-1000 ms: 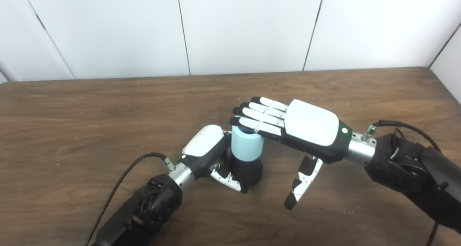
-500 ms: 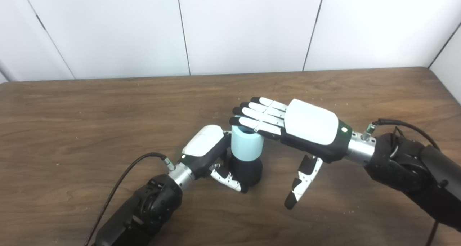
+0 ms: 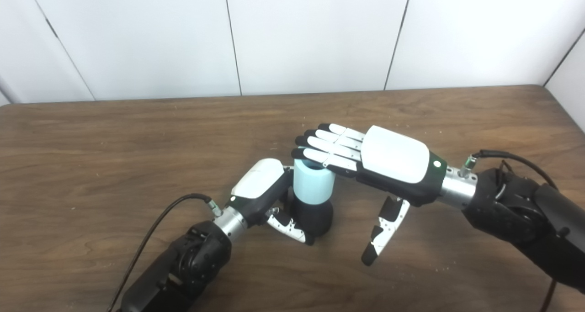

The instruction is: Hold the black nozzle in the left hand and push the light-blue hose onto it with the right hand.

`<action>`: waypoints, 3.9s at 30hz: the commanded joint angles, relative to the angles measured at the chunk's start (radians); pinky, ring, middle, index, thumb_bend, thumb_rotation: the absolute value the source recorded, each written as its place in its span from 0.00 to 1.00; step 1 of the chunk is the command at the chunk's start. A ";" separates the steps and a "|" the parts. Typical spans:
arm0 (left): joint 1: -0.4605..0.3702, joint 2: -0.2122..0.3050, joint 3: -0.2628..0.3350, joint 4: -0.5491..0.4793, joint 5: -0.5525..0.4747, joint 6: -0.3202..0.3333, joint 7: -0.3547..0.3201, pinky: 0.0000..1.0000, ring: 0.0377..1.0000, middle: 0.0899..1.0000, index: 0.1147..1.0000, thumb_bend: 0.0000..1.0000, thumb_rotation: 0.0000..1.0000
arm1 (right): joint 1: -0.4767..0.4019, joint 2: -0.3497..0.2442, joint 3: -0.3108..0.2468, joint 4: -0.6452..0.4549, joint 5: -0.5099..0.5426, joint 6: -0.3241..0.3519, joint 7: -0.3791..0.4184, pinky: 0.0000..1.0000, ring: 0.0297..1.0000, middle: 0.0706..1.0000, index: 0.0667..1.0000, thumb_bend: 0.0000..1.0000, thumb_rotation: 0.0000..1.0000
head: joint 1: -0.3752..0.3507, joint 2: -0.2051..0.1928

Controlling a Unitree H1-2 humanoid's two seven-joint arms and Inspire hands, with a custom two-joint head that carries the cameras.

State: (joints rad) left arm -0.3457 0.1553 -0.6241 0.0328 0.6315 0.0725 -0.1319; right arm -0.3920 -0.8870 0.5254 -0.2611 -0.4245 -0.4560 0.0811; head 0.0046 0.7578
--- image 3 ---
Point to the white corner post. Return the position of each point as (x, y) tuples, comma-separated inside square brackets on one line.
[(4, 92)]

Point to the black flared nozzle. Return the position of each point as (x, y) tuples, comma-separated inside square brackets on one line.
[(313, 218)]

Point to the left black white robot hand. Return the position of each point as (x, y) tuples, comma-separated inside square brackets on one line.
[(258, 184)]

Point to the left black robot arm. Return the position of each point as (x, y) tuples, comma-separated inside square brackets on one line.
[(183, 271)]

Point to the light blue cylinder cup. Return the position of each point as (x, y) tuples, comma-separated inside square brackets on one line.
[(314, 186)]

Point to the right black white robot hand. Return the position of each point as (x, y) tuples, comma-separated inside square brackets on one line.
[(397, 161)]

